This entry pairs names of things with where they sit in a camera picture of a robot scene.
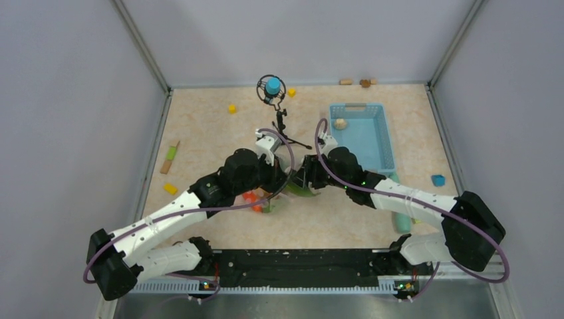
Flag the yellow cube left of microphone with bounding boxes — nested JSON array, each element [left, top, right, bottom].
[[228, 104, 237, 114]]

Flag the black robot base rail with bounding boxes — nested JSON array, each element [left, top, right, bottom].
[[173, 249, 433, 290]]

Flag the dark green cucumber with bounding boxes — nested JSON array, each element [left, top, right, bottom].
[[283, 181, 321, 198]]

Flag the smooth orange carrot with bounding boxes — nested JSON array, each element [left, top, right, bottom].
[[242, 191, 263, 213]]

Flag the teal cylinder roller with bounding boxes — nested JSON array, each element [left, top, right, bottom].
[[390, 172, 412, 234]]

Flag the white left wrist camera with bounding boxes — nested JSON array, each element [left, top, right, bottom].
[[255, 128, 282, 166]]

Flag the green and wood block stick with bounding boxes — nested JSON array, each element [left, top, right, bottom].
[[160, 140, 180, 175]]

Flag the blue cube block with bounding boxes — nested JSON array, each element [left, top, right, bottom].
[[431, 174, 446, 187]]

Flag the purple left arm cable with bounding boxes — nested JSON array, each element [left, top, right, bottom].
[[83, 128, 295, 292]]

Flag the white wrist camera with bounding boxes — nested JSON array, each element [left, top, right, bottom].
[[317, 132, 339, 156], [255, 128, 282, 166]]

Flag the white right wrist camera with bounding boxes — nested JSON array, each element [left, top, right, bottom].
[[317, 132, 339, 156]]

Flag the clear pink zip top bag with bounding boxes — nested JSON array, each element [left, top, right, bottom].
[[235, 145, 321, 217]]

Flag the yellow block near left edge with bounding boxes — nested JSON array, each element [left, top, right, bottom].
[[163, 183, 178, 195]]

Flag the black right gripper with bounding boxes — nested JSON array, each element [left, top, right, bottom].
[[291, 153, 350, 189]]

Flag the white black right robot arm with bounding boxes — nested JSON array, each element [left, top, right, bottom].
[[293, 147, 506, 274]]

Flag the blue microphone in shock mount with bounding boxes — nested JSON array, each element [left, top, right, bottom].
[[255, 74, 287, 107]]

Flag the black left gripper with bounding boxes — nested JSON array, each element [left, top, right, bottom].
[[235, 152, 290, 195]]

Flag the wooden cork pieces at wall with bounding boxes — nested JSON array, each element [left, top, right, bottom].
[[339, 78, 378, 88]]

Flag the light blue perforated plastic basket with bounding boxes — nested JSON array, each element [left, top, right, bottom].
[[329, 103, 396, 175]]

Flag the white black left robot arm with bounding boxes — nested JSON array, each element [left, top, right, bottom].
[[83, 148, 296, 301]]

